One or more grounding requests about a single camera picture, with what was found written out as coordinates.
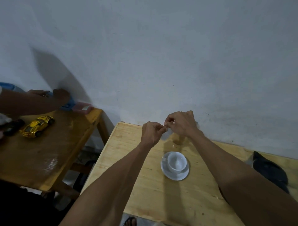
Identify person's left hand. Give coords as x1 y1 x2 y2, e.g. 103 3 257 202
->
141 122 168 148

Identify person's right hand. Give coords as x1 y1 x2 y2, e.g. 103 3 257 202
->
164 110 201 139

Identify another person's forearm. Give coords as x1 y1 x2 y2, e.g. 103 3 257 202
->
0 88 59 117

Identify person's left forearm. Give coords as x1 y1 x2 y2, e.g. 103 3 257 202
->
59 142 156 226

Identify person's right forearm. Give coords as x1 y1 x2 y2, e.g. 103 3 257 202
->
186 130 298 226

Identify clear drinking glass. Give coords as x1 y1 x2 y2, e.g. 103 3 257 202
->
172 121 200 146

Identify white cup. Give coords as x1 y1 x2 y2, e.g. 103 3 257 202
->
162 151 188 174

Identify white saucer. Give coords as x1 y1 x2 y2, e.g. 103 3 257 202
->
160 152 190 181

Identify pink box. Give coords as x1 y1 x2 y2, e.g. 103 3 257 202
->
72 102 94 115

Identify black sandal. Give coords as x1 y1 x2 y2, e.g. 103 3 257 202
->
123 216 138 226

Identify blue plastic toy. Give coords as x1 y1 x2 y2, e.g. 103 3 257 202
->
47 92 76 111

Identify small wooden side table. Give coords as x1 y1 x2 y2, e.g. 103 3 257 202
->
0 108 110 200

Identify black cap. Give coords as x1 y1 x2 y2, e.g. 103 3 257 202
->
247 151 290 194

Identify yellow toy car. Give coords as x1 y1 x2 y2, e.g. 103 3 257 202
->
20 115 55 138

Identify black toy car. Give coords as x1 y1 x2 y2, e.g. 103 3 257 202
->
2 119 26 137

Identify blue round lid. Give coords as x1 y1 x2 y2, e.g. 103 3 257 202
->
0 82 24 93

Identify white cloth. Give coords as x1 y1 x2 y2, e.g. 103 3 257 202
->
0 113 12 126

